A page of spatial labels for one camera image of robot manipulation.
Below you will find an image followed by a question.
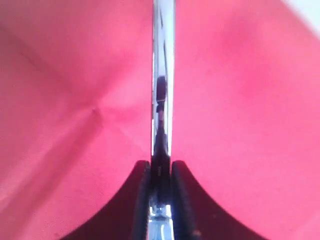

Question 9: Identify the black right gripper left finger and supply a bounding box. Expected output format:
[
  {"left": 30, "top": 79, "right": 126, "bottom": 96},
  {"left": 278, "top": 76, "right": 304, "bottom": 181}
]
[{"left": 62, "top": 160, "right": 151, "bottom": 240}]

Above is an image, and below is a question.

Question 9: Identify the silver table knife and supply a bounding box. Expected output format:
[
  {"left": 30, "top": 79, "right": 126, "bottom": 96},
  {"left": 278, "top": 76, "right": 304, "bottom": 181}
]
[{"left": 146, "top": 0, "right": 176, "bottom": 240}]

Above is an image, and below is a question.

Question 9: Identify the red paper table mat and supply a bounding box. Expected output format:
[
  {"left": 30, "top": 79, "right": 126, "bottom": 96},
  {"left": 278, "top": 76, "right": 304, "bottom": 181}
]
[{"left": 0, "top": 0, "right": 320, "bottom": 240}]

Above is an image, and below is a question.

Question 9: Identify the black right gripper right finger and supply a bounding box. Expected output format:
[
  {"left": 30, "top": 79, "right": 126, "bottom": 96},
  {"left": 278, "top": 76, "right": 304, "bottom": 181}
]
[{"left": 171, "top": 160, "right": 264, "bottom": 240}]

